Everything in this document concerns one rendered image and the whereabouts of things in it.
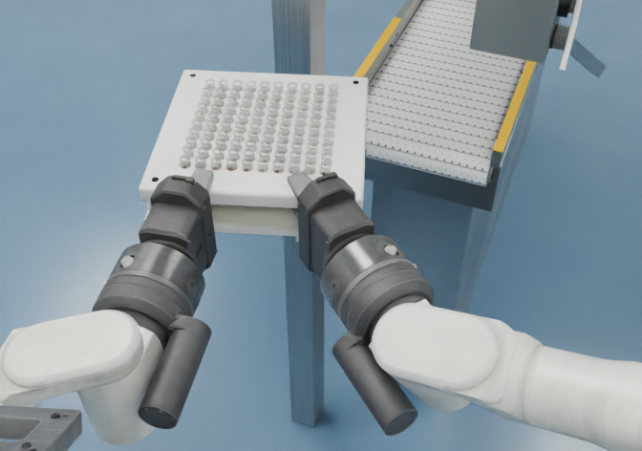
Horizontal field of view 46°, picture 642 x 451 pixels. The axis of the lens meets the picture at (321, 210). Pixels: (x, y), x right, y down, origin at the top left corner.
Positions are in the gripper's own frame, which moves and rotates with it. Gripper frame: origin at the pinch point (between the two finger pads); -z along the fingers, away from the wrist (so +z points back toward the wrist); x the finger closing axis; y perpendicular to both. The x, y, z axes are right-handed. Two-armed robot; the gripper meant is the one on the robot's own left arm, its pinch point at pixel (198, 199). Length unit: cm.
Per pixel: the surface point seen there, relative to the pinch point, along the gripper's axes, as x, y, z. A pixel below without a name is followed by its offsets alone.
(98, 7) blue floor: 108, -129, -215
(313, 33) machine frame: 0.5, 5.0, -36.8
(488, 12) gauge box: -5.2, 28.7, -37.5
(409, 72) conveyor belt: 22, 17, -63
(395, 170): 29, 18, -43
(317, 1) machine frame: -3.7, 5.2, -38.4
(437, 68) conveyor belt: 23, 22, -66
